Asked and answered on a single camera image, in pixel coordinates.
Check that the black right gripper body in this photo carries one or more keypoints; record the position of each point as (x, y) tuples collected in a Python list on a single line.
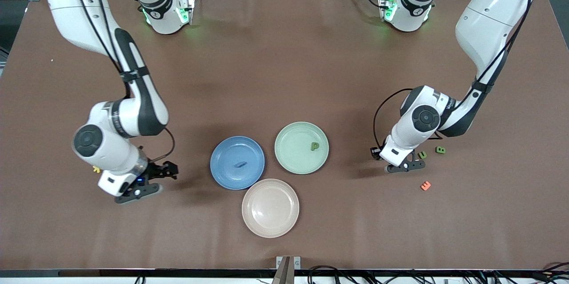
[(156, 171)]

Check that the green foam letter B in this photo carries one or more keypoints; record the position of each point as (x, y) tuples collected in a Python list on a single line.
[(440, 150)]

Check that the green foam letter P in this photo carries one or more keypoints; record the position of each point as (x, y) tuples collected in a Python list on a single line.
[(314, 146)]

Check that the blue foam letter a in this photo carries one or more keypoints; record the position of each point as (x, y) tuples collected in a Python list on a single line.
[(240, 164)]

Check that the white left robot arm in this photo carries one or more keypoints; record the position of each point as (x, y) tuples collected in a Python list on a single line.
[(489, 17)]

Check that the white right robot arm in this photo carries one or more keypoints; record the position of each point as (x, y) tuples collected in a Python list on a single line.
[(58, 8)]

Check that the blue plate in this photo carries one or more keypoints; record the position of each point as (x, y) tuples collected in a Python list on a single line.
[(224, 173)]

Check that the orange foam letter E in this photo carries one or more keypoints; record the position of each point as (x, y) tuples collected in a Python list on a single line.
[(425, 185)]

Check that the green plate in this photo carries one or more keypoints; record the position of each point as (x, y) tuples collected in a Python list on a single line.
[(293, 150)]

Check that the beige plate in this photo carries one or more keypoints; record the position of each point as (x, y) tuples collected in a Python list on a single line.
[(270, 208)]

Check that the brown table cover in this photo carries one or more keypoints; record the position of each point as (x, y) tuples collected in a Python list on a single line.
[(266, 75)]

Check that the tan pole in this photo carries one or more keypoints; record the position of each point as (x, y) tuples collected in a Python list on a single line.
[(282, 273)]

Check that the grey metal bracket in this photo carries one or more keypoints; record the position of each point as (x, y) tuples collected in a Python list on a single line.
[(295, 262)]

